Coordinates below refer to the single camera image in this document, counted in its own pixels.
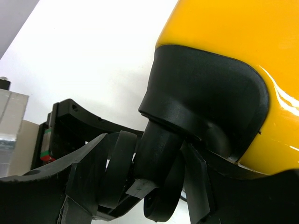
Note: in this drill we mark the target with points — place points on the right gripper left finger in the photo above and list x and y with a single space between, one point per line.
62 192

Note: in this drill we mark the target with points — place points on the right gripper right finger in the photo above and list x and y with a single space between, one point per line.
219 192

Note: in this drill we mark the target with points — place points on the yellow Pikachu suitcase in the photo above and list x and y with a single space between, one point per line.
225 76

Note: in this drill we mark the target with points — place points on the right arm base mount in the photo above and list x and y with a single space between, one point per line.
69 127

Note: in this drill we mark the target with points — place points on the aluminium front rail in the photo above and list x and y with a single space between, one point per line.
12 109

